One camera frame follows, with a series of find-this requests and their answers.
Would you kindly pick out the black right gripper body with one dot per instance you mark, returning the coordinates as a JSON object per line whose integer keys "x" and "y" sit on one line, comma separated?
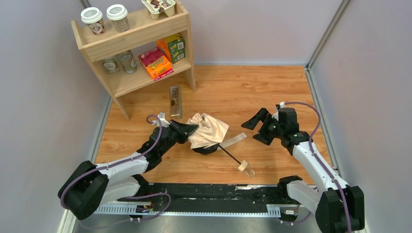
{"x": 266, "y": 127}

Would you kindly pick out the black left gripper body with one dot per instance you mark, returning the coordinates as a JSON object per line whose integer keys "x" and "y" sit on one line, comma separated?
{"x": 175, "y": 130}

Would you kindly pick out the beige umbrella with black shaft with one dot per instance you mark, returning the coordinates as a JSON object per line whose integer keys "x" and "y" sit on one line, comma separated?
{"x": 209, "y": 137}

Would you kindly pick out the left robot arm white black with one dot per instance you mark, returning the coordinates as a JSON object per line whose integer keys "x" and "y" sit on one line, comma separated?
{"x": 92, "y": 185}

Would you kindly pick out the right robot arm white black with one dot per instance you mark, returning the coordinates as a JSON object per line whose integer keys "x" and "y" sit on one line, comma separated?
{"x": 338, "y": 207}

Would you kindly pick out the orange pink snack box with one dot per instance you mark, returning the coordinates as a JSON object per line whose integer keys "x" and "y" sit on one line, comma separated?
{"x": 156, "y": 63}

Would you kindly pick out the green orange carton box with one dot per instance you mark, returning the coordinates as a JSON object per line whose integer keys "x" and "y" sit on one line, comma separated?
{"x": 173, "y": 47}

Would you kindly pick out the wooden two-tier shelf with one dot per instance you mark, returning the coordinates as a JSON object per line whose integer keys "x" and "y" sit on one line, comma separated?
{"x": 142, "y": 37}

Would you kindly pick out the clear glass jar right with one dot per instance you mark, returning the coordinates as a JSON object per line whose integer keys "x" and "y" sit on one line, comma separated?
{"x": 127, "y": 61}

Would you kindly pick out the clear glass jar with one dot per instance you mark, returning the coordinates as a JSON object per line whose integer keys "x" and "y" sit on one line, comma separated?
{"x": 127, "y": 61}
{"x": 111, "y": 64}

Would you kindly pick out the clear glass jar left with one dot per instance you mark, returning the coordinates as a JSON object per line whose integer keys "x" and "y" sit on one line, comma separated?
{"x": 111, "y": 64}

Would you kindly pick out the pudding cup multipack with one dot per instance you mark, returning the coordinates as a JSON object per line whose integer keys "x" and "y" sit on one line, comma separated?
{"x": 157, "y": 7}

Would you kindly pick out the paper cup grey sleeve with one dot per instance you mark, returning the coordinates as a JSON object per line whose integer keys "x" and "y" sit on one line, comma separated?
{"x": 117, "y": 13}

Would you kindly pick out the paper cup red logo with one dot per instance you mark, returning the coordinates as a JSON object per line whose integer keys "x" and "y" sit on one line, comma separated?
{"x": 93, "y": 18}

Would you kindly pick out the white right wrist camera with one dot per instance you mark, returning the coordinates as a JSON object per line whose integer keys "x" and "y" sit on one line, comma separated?
{"x": 278, "y": 107}

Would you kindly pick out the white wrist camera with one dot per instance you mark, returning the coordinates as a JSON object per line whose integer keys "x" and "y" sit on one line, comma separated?
{"x": 161, "y": 117}
{"x": 278, "y": 107}

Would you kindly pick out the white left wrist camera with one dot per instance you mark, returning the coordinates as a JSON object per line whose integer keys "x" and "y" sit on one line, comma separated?
{"x": 161, "y": 117}

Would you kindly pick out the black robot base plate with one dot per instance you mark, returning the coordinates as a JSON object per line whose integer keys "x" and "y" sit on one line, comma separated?
{"x": 217, "y": 196}

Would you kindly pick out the aluminium slotted cable rail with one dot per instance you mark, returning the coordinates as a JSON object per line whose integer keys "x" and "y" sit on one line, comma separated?
{"x": 135, "y": 209}

